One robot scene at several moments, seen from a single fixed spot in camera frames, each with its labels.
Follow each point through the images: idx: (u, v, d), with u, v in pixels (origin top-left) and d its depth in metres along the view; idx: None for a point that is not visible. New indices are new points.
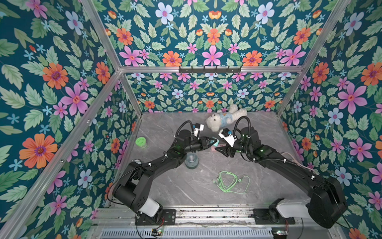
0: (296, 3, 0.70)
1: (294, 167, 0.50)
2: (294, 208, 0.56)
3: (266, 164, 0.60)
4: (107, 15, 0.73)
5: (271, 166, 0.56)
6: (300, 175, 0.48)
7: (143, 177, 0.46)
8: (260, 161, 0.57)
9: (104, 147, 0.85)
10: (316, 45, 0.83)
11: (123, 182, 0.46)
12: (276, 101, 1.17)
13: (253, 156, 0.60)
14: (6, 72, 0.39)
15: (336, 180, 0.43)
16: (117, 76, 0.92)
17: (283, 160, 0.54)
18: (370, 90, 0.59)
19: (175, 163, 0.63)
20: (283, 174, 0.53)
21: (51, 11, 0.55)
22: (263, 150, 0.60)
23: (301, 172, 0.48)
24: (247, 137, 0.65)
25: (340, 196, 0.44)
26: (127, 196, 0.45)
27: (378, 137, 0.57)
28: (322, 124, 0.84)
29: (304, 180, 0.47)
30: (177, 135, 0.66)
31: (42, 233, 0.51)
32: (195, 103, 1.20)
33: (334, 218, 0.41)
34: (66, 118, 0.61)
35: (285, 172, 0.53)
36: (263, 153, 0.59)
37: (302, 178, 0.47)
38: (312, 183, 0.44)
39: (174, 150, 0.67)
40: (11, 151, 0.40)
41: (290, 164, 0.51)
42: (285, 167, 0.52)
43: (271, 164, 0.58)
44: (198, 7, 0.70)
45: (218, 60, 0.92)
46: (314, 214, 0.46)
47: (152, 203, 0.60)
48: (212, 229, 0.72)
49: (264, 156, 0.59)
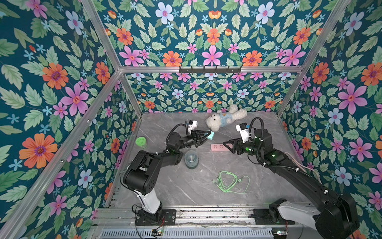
0: (297, 3, 0.70)
1: (306, 178, 0.48)
2: (297, 214, 0.56)
3: (276, 170, 0.58)
4: (107, 15, 0.73)
5: (281, 174, 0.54)
6: (312, 187, 0.46)
7: (155, 160, 0.52)
8: (271, 166, 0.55)
9: (104, 147, 0.85)
10: (315, 45, 0.84)
11: (134, 167, 0.51)
12: (276, 101, 1.17)
13: (263, 161, 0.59)
14: (6, 72, 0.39)
15: (350, 197, 0.41)
16: (117, 76, 0.92)
17: (296, 169, 0.52)
18: (370, 90, 0.59)
19: (173, 160, 0.69)
20: (293, 182, 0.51)
21: (51, 11, 0.55)
22: (275, 156, 0.58)
23: (313, 183, 0.46)
24: (260, 140, 0.63)
25: (353, 215, 0.42)
26: (140, 178, 0.49)
27: (378, 137, 0.57)
28: (322, 124, 0.84)
29: (315, 193, 0.45)
30: (167, 141, 0.68)
31: (42, 233, 0.51)
32: (195, 103, 1.20)
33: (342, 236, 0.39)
34: (66, 118, 0.61)
35: (297, 181, 0.51)
36: (274, 159, 0.57)
37: (314, 190, 0.45)
38: (324, 197, 0.42)
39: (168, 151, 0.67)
40: (11, 151, 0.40)
41: (302, 174, 0.50)
42: (296, 177, 0.51)
43: (281, 171, 0.56)
44: (198, 7, 0.70)
45: (218, 60, 0.92)
46: (319, 227, 0.45)
47: (153, 199, 0.61)
48: (212, 229, 0.72)
49: (275, 162, 0.57)
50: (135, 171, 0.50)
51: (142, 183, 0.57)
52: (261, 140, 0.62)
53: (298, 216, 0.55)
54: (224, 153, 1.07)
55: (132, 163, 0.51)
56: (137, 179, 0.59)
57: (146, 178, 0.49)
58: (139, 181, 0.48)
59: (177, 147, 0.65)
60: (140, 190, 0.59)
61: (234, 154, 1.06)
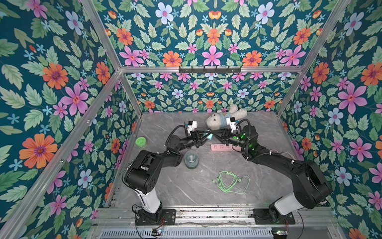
0: (297, 3, 0.70)
1: (278, 157, 0.57)
2: (287, 200, 0.58)
3: (258, 161, 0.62)
4: (107, 15, 0.73)
5: (261, 162, 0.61)
6: (282, 162, 0.54)
7: (156, 160, 0.52)
8: (253, 159, 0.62)
9: (104, 147, 0.85)
10: (315, 45, 0.84)
11: (136, 166, 0.51)
12: (276, 101, 1.17)
13: (246, 154, 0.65)
14: (6, 72, 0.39)
15: (314, 163, 0.47)
16: (117, 76, 0.92)
17: (269, 152, 0.61)
18: (370, 90, 0.59)
19: (174, 161, 0.69)
20: (270, 165, 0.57)
21: (51, 11, 0.55)
22: (254, 149, 0.67)
23: (283, 159, 0.54)
24: (247, 138, 0.69)
25: (320, 177, 0.48)
26: (141, 177, 0.49)
27: (378, 137, 0.57)
28: (322, 124, 0.84)
29: (285, 165, 0.53)
30: (167, 144, 0.68)
31: (42, 233, 0.51)
32: (195, 103, 1.20)
33: (317, 199, 0.44)
34: (66, 118, 0.61)
35: (271, 162, 0.60)
36: (255, 151, 0.66)
37: (284, 164, 0.53)
38: (292, 166, 0.50)
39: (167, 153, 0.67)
40: (11, 151, 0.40)
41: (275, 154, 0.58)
42: (271, 158, 0.59)
43: (261, 159, 0.64)
44: (198, 7, 0.70)
45: (218, 60, 0.92)
46: (299, 198, 0.49)
47: (154, 199, 0.62)
48: (212, 229, 0.72)
49: (254, 153, 0.67)
50: (136, 170, 0.51)
51: (143, 182, 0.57)
52: (248, 138, 0.68)
53: (289, 202, 0.58)
54: (224, 153, 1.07)
55: (133, 162, 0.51)
56: (139, 178, 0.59)
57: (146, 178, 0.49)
58: (140, 180, 0.49)
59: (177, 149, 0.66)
60: (141, 189, 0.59)
61: (234, 154, 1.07)
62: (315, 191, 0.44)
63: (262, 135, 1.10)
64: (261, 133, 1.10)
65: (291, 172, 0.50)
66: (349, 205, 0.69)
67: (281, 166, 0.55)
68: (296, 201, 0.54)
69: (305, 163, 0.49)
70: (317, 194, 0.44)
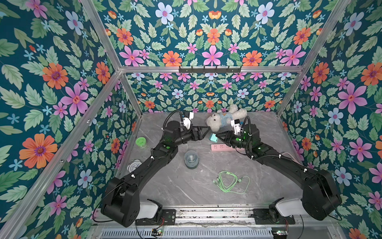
0: (296, 3, 0.70)
1: (288, 162, 0.53)
2: (291, 205, 0.57)
3: (263, 161, 0.63)
4: (107, 15, 0.73)
5: (267, 163, 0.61)
6: (293, 169, 0.50)
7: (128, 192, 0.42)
8: (258, 158, 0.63)
9: (104, 147, 0.85)
10: (315, 46, 0.84)
11: (108, 200, 0.43)
12: (276, 101, 1.17)
13: (251, 153, 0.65)
14: (6, 72, 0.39)
15: (328, 173, 0.45)
16: (117, 76, 0.92)
17: (278, 155, 0.57)
18: (370, 90, 0.59)
19: (165, 160, 0.58)
20: (277, 169, 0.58)
21: (51, 11, 0.55)
22: (260, 148, 0.63)
23: (294, 166, 0.50)
24: (249, 135, 0.67)
25: (333, 188, 0.46)
26: (118, 211, 0.43)
27: (378, 137, 0.57)
28: (322, 124, 0.84)
29: (296, 173, 0.49)
30: (165, 128, 0.60)
31: (42, 233, 0.51)
32: (195, 103, 1.20)
33: (327, 210, 0.42)
34: (66, 118, 0.61)
35: (280, 167, 0.56)
36: (260, 150, 0.62)
37: (295, 172, 0.50)
38: (304, 175, 0.46)
39: (163, 145, 0.63)
40: (11, 151, 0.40)
41: (284, 159, 0.54)
42: (280, 162, 0.55)
43: (267, 159, 0.60)
44: (198, 7, 0.70)
45: (218, 60, 0.92)
46: (308, 207, 0.47)
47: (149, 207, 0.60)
48: (212, 229, 0.72)
49: (261, 153, 0.62)
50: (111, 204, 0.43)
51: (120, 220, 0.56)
52: (249, 135, 0.67)
53: (293, 207, 0.56)
54: (224, 153, 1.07)
55: (104, 198, 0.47)
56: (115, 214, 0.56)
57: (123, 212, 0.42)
58: (119, 214, 0.43)
59: (174, 137, 0.63)
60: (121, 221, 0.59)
61: (235, 154, 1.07)
62: (326, 202, 0.42)
63: (262, 135, 1.10)
64: (261, 133, 1.10)
65: (303, 181, 0.47)
66: (349, 205, 0.68)
67: (292, 174, 0.51)
68: (300, 207, 0.53)
69: (318, 173, 0.46)
70: (327, 205, 0.43)
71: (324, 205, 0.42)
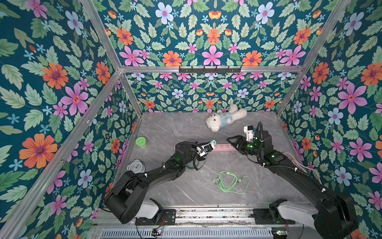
0: (297, 3, 0.70)
1: (305, 178, 0.49)
2: (298, 213, 0.55)
3: (275, 171, 0.59)
4: (107, 15, 0.73)
5: (280, 173, 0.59)
6: (310, 186, 0.46)
7: (137, 187, 0.45)
8: (270, 166, 0.62)
9: (104, 147, 0.85)
10: (315, 45, 0.84)
11: (116, 190, 0.45)
12: (276, 101, 1.17)
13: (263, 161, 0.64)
14: (6, 72, 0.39)
15: (348, 196, 0.41)
16: (117, 76, 0.92)
17: (295, 168, 0.53)
18: (370, 90, 0.59)
19: (172, 175, 0.61)
20: (291, 180, 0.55)
21: (51, 11, 0.55)
22: (274, 156, 0.59)
23: (311, 183, 0.47)
24: (260, 140, 0.64)
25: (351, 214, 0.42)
26: (120, 205, 0.44)
27: (378, 137, 0.57)
28: (322, 124, 0.84)
29: (313, 192, 0.46)
30: (177, 147, 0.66)
31: (42, 233, 0.51)
32: (195, 103, 1.20)
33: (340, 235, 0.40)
34: (66, 118, 0.61)
35: (295, 180, 0.52)
36: (274, 160, 0.58)
37: (312, 189, 0.46)
38: (322, 196, 0.43)
39: (173, 162, 0.68)
40: (11, 151, 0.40)
41: (300, 173, 0.50)
42: (294, 175, 0.52)
43: (281, 171, 0.57)
44: (198, 7, 0.70)
45: (218, 60, 0.92)
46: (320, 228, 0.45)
47: (150, 206, 0.60)
48: (212, 229, 0.72)
49: (274, 162, 0.58)
50: (117, 195, 0.45)
51: (120, 212, 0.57)
52: (261, 141, 0.64)
53: (299, 216, 0.55)
54: (224, 153, 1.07)
55: (115, 186, 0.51)
56: (117, 206, 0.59)
57: (125, 206, 0.43)
58: (119, 208, 0.43)
59: (184, 156, 0.66)
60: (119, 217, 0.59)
61: (234, 154, 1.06)
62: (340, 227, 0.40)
63: None
64: None
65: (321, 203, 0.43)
66: None
67: (309, 192, 0.47)
68: (305, 218, 0.52)
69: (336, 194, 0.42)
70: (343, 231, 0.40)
71: (338, 231, 0.39)
